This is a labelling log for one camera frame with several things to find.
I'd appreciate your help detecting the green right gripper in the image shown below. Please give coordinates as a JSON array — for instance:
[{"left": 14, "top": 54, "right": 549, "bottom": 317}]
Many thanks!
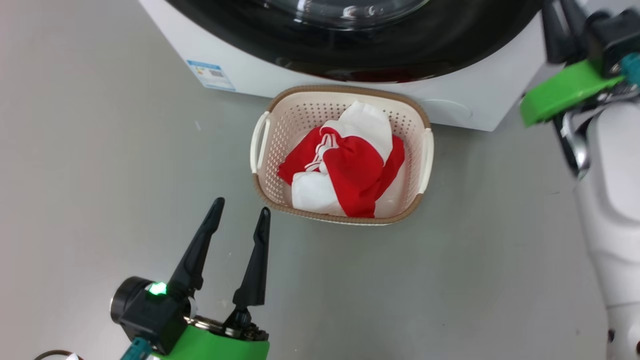
[{"left": 520, "top": 0, "right": 626, "bottom": 127}]

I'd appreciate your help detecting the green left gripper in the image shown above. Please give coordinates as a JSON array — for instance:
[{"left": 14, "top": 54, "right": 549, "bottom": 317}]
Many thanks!
[{"left": 110, "top": 197, "right": 272, "bottom": 360}]

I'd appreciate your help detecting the black round glass machine door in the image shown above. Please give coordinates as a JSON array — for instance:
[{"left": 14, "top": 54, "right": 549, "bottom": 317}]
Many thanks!
[{"left": 165, "top": 0, "right": 546, "bottom": 83}]

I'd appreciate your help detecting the red and white garment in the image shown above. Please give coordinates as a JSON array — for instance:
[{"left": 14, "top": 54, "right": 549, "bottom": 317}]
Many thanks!
[{"left": 277, "top": 101, "right": 406, "bottom": 218}]

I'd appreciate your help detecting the cream perforated laundry basket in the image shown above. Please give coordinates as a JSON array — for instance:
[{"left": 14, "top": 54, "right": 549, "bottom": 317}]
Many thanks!
[{"left": 250, "top": 85, "right": 435, "bottom": 226}]

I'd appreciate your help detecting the white washing machine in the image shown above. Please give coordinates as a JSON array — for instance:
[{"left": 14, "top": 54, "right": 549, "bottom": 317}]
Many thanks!
[{"left": 139, "top": 0, "right": 551, "bottom": 132}]

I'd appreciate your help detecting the blue energy label sticker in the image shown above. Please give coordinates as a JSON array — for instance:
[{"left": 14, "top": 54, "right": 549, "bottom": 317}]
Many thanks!
[{"left": 186, "top": 60, "right": 236, "bottom": 92}]

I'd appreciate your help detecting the teal right camera connector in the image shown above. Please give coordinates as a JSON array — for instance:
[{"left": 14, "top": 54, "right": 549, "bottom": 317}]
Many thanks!
[{"left": 620, "top": 52, "right": 640, "bottom": 86}]

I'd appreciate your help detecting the teal camera connector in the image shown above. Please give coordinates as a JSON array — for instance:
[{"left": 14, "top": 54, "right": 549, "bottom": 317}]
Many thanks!
[
  {"left": 120, "top": 337, "right": 151, "bottom": 360},
  {"left": 620, "top": 52, "right": 640, "bottom": 86}
]

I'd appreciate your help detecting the teal left camera connector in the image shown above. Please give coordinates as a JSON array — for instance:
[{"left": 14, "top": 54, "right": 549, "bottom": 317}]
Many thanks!
[{"left": 120, "top": 337, "right": 151, "bottom": 360}]

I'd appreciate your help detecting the thin left arm cable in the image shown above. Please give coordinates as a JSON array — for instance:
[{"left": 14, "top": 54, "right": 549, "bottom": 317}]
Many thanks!
[{"left": 34, "top": 349, "right": 83, "bottom": 360}]

